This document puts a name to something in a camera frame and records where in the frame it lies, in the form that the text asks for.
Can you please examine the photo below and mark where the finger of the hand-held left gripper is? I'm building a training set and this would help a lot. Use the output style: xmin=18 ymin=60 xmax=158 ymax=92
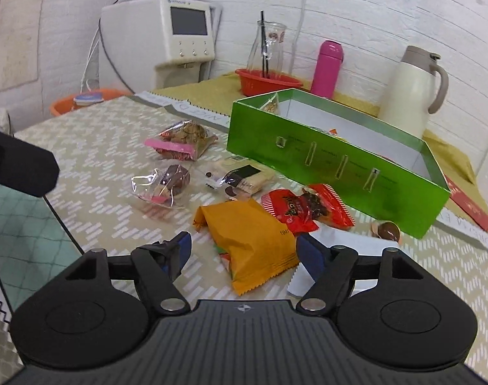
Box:
xmin=0 ymin=126 xmax=60 ymax=198

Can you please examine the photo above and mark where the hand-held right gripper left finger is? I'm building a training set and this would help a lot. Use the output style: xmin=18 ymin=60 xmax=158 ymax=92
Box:
xmin=63 ymin=230 xmax=193 ymax=317

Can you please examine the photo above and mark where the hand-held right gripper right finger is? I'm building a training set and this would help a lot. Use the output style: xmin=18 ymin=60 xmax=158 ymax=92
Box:
xmin=296 ymin=234 xmax=428 ymax=317

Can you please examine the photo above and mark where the orange snack packet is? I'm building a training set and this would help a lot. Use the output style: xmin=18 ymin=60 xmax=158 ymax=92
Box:
xmin=193 ymin=198 xmax=300 ymax=296

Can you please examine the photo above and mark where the green cardboard box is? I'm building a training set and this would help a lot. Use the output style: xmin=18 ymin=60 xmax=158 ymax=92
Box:
xmin=226 ymin=88 xmax=452 ymax=238

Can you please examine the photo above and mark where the red snack packet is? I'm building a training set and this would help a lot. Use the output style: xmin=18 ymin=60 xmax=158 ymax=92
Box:
xmin=261 ymin=183 xmax=355 ymax=235

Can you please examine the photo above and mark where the clear bag with chocolate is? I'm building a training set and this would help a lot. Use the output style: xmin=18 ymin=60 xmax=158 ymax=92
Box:
xmin=131 ymin=164 xmax=193 ymax=210

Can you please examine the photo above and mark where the orange plastic basin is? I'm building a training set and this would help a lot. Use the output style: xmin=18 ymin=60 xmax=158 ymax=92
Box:
xmin=49 ymin=88 xmax=133 ymax=118

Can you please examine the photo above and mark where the wrapped chocolate ball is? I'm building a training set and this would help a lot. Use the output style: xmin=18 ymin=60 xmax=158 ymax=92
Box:
xmin=372 ymin=221 xmax=403 ymax=244

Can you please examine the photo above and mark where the patterned tablecloth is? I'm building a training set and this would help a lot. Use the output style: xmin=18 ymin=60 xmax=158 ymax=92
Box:
xmin=0 ymin=91 xmax=488 ymax=374

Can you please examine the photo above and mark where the white black snack packet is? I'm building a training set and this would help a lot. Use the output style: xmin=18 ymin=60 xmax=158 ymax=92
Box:
xmin=205 ymin=158 xmax=275 ymax=201

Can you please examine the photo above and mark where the white lidded cup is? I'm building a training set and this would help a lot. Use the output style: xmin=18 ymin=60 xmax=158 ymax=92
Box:
xmin=73 ymin=92 xmax=105 ymax=107

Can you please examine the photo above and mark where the clear bag pink zip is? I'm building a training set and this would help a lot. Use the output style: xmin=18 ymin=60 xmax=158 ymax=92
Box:
xmin=144 ymin=121 xmax=219 ymax=162

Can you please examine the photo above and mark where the red envelope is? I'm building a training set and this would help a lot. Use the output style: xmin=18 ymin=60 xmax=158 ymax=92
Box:
xmin=443 ymin=175 xmax=488 ymax=234

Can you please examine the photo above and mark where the red plastic basket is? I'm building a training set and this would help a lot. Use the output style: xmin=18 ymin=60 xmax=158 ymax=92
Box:
xmin=235 ymin=68 xmax=304 ymax=97

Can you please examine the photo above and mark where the white appliance with screen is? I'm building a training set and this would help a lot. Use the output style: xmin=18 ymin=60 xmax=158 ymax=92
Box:
xmin=98 ymin=0 xmax=217 ymax=94

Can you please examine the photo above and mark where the pink thermos bottle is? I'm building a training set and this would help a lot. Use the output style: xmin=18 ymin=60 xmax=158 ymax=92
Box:
xmin=310 ymin=39 xmax=344 ymax=99

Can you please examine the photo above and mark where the cream thermal jug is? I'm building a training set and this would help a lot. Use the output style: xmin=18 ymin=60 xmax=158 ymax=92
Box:
xmin=378 ymin=45 xmax=450 ymax=140

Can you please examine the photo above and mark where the glass carafe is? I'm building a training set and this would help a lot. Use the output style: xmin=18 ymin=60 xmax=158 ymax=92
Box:
xmin=246 ymin=21 xmax=288 ymax=78

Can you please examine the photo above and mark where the black straw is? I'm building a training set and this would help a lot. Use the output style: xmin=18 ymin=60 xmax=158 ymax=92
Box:
xmin=259 ymin=10 xmax=269 ymax=79

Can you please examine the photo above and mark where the white wall cable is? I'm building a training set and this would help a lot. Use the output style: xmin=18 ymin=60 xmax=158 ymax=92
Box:
xmin=291 ymin=0 xmax=314 ymax=86

